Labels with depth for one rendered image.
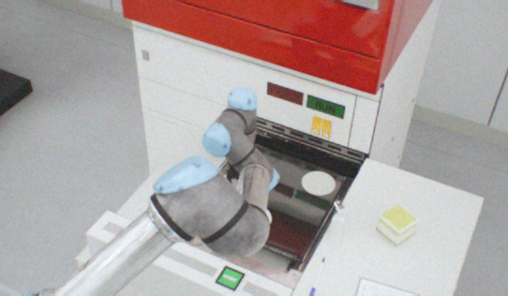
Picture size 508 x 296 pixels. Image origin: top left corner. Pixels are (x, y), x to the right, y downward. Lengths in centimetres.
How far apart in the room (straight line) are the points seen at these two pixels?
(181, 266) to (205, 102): 66
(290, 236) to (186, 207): 64
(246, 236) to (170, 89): 103
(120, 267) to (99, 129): 234
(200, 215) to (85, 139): 234
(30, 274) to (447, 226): 181
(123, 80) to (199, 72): 185
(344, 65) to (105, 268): 84
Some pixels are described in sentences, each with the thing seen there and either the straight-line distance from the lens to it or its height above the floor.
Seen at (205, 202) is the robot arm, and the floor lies 139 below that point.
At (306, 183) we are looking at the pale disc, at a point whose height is 90.
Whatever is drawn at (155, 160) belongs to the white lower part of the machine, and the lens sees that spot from 243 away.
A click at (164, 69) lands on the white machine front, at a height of 104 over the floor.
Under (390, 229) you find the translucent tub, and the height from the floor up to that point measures 101.
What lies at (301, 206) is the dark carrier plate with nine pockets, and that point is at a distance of 186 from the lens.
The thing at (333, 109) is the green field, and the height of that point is 110.
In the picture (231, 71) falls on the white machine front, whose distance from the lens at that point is 197.
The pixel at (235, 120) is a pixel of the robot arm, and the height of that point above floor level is 124.
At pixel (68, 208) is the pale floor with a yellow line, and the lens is 315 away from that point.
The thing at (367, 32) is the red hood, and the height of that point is 141.
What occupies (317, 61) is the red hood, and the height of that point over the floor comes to 128.
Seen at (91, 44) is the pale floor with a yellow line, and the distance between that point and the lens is 421.
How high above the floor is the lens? 226
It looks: 42 degrees down
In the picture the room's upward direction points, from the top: 2 degrees clockwise
